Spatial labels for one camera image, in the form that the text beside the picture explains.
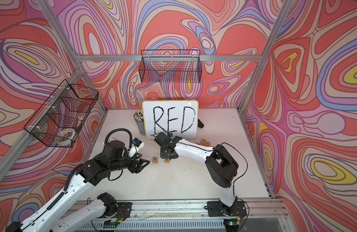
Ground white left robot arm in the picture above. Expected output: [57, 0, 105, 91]
[6, 128, 149, 232]

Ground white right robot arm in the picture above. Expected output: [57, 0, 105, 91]
[154, 132, 247, 218]

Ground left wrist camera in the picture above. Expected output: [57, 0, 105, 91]
[129, 138, 145, 158]

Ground yellow framed whiteboard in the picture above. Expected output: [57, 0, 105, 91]
[142, 100, 199, 140]

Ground black wire basket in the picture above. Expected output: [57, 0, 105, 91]
[138, 49, 202, 84]
[24, 80, 99, 148]

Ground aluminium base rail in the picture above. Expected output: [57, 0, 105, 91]
[75, 199, 296, 232]

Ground black wire basket back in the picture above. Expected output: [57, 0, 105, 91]
[138, 49, 202, 84]

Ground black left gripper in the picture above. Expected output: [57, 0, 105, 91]
[109, 151, 151, 174]

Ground aluminium corner frame post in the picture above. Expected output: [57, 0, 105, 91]
[238, 1, 295, 113]

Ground black wire basket left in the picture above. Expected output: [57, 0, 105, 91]
[24, 80, 99, 148]

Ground wooden block letter N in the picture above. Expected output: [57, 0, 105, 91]
[201, 139, 207, 147]

